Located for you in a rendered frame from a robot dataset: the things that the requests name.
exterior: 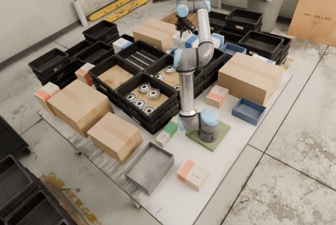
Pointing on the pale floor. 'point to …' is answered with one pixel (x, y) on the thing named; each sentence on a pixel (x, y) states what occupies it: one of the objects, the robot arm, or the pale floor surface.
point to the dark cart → (10, 141)
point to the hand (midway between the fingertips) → (186, 39)
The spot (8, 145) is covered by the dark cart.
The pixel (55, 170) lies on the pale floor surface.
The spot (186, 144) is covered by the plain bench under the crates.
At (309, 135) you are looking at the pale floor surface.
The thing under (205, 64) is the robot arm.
